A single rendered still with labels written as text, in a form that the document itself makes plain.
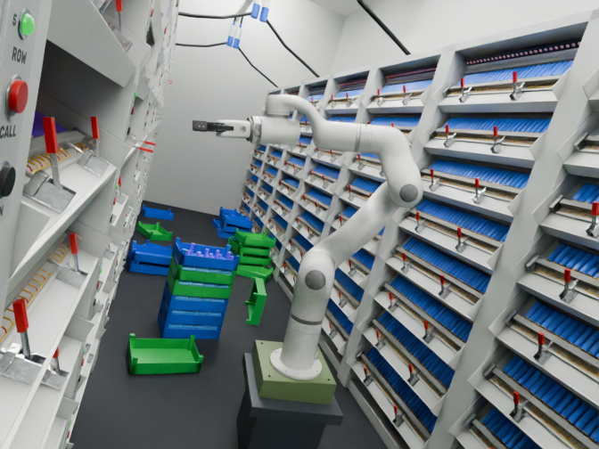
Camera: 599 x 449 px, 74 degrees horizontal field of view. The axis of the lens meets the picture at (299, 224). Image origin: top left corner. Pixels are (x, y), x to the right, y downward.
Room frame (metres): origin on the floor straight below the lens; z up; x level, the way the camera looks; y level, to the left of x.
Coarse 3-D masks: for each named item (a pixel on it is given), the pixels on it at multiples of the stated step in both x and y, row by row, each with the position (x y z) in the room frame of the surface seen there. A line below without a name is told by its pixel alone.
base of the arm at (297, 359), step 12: (288, 324) 1.31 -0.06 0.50; (300, 324) 1.27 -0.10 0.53; (288, 336) 1.29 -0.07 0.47; (300, 336) 1.27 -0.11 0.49; (312, 336) 1.27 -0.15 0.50; (288, 348) 1.28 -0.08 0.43; (300, 348) 1.27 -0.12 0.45; (312, 348) 1.28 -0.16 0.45; (276, 360) 1.31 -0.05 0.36; (288, 360) 1.28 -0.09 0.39; (300, 360) 1.27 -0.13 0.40; (312, 360) 1.30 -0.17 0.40; (288, 372) 1.25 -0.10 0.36; (300, 372) 1.26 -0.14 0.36; (312, 372) 1.28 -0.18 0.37
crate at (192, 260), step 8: (176, 240) 2.02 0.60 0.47; (176, 248) 1.96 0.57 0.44; (184, 248) 2.05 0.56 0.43; (200, 248) 2.09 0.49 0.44; (208, 248) 2.12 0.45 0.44; (216, 248) 2.14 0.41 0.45; (176, 256) 1.93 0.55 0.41; (184, 256) 1.86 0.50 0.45; (192, 256) 1.88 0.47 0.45; (200, 256) 2.06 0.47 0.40; (208, 256) 2.10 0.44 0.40; (224, 256) 2.16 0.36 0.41; (184, 264) 1.87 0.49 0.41; (192, 264) 1.89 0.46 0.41; (200, 264) 1.91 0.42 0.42; (208, 264) 1.92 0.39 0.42; (216, 264) 1.94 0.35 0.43; (224, 264) 1.97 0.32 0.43; (232, 264) 1.99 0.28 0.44
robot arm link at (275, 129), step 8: (264, 120) 1.27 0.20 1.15; (272, 120) 1.28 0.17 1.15; (280, 120) 1.28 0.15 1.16; (288, 120) 1.30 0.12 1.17; (296, 120) 1.32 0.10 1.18; (264, 128) 1.26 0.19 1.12; (272, 128) 1.27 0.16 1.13; (280, 128) 1.28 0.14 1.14; (288, 128) 1.29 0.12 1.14; (296, 128) 1.30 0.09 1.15; (264, 136) 1.27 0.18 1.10; (272, 136) 1.28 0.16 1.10; (280, 136) 1.29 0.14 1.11; (288, 136) 1.30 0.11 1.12; (296, 136) 1.30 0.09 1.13; (288, 144) 1.33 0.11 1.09
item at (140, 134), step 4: (132, 124) 1.44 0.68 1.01; (132, 128) 1.44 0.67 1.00; (136, 128) 1.45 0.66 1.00; (140, 128) 1.45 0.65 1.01; (132, 132) 1.44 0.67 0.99; (136, 132) 1.45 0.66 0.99; (140, 132) 1.45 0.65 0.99; (144, 132) 1.46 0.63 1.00; (136, 136) 1.45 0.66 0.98; (140, 136) 1.45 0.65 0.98; (128, 144) 0.89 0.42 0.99; (132, 144) 0.90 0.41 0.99; (136, 144) 1.39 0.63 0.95; (132, 148) 1.23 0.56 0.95; (136, 148) 1.45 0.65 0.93; (128, 152) 1.09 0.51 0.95; (132, 152) 1.23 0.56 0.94; (128, 156) 1.10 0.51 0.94; (124, 160) 0.97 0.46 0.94
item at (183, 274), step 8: (176, 272) 1.86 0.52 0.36; (184, 272) 1.87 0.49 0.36; (192, 272) 1.89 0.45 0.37; (200, 272) 1.91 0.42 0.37; (232, 272) 2.00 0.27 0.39; (184, 280) 1.88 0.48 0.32; (192, 280) 1.90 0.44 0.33; (200, 280) 1.91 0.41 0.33; (208, 280) 1.93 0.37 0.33; (216, 280) 1.95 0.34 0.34; (224, 280) 1.98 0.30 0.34; (232, 280) 2.00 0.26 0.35
